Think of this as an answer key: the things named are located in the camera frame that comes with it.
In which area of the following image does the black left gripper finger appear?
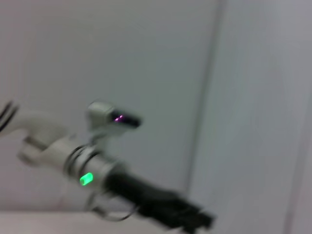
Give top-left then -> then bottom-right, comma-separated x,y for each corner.
167,218 -> 203,234
184,196 -> 215,228

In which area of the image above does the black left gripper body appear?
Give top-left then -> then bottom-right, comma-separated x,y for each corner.
106,167 -> 194,230

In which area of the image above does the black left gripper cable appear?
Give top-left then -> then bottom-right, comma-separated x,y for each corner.
84,189 -> 141,223

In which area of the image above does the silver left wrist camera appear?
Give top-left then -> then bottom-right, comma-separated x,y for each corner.
86,101 -> 142,135

